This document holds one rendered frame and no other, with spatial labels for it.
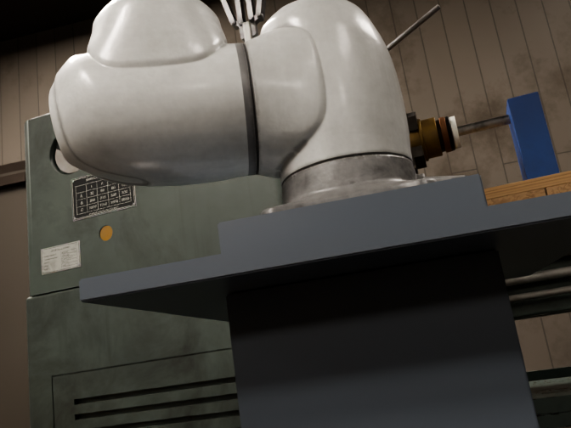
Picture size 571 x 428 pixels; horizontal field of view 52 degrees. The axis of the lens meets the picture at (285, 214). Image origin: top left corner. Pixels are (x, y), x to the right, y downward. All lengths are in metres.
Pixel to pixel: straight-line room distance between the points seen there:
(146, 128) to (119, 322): 0.62
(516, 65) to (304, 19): 3.06
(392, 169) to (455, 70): 3.04
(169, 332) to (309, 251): 0.71
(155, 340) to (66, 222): 0.32
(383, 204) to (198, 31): 0.28
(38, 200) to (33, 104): 3.04
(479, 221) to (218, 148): 0.30
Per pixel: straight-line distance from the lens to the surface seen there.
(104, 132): 0.64
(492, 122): 1.30
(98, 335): 1.21
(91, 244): 1.25
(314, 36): 0.67
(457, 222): 0.45
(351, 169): 0.61
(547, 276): 1.09
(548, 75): 3.70
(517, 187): 1.09
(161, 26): 0.67
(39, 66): 4.46
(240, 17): 1.40
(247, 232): 0.56
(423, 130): 1.27
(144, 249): 1.17
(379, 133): 0.63
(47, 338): 1.29
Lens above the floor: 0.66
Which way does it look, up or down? 14 degrees up
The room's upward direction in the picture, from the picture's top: 8 degrees counter-clockwise
